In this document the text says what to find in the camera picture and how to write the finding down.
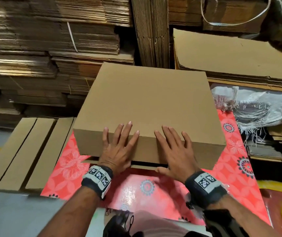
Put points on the person's right hand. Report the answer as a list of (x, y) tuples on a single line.
[(178, 158)]

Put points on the person's left hand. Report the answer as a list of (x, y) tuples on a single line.
[(117, 155)]

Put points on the low pile of cardboard sheets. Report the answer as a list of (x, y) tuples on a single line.
[(274, 145)]

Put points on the wall of cardboard stacks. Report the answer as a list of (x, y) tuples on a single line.
[(42, 51)]

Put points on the yellow-tied cardboard bundle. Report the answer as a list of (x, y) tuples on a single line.
[(152, 32)]

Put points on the person's right forearm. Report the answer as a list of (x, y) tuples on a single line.
[(242, 219)]

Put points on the person's left forearm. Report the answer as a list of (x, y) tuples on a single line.
[(69, 214)]

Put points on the red patterned table cloth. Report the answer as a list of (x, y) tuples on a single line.
[(146, 195)]

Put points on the white woven sack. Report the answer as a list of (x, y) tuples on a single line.
[(259, 108)]

